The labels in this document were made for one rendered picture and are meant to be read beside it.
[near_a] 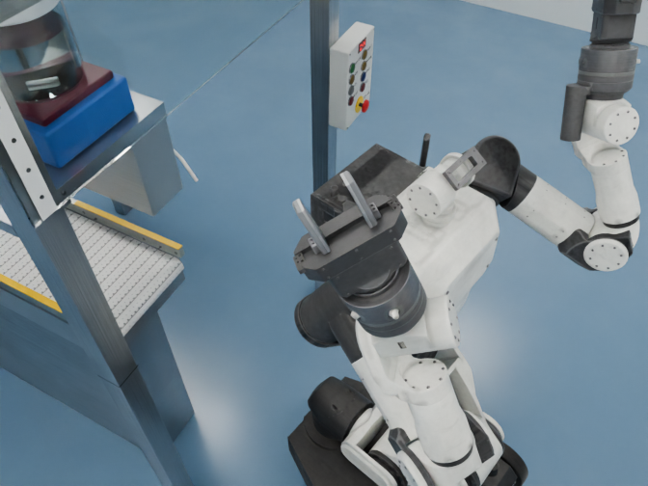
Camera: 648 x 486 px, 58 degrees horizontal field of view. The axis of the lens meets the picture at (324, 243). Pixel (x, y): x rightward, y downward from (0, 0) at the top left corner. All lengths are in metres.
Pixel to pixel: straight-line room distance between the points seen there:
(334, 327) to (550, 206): 0.51
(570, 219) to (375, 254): 0.69
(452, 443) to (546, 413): 1.55
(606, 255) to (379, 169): 0.46
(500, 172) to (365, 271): 0.60
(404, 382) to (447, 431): 0.09
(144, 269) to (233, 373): 0.94
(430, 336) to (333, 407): 1.17
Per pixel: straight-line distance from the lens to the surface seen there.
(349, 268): 0.61
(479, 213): 1.08
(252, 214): 2.85
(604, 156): 1.20
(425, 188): 0.94
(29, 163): 0.93
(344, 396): 1.87
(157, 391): 1.97
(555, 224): 1.23
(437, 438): 0.83
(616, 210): 1.22
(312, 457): 1.99
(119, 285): 1.48
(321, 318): 0.95
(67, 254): 1.06
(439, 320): 0.71
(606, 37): 1.10
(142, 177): 1.23
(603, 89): 1.11
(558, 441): 2.35
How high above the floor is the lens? 2.02
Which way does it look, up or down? 48 degrees down
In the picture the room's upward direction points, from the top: straight up
